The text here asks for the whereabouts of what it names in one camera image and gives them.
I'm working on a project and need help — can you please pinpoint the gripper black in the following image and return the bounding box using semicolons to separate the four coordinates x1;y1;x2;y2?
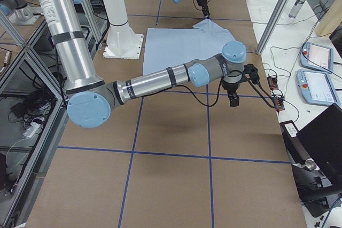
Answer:
197;0;209;19
222;81;239;107

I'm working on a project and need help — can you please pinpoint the white camera pillar with base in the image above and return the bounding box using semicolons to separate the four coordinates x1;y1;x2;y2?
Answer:
103;0;144;60

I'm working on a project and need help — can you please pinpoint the teach pendant blue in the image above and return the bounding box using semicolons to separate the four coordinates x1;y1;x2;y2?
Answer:
296;69;341;106
300;42;333;73

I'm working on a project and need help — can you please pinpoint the black laptop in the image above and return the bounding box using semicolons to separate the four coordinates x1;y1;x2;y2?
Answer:
280;104;341;217

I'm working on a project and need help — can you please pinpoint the light blue t-shirt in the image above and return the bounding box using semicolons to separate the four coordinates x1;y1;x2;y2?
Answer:
143;19;235;75

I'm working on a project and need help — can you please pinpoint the near teach pendant blue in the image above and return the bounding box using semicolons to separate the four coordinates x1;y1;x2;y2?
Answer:
296;69;341;106

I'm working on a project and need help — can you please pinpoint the far teach pendant blue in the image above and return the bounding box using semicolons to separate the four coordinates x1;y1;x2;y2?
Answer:
300;42;333;73

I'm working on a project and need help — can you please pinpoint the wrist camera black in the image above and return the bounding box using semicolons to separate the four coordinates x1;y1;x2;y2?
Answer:
244;64;260;84

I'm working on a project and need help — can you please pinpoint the aluminium frame post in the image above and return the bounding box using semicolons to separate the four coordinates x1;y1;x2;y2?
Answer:
256;0;289;55

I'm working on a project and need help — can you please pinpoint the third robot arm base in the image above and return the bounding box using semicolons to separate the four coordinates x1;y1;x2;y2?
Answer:
1;0;42;26

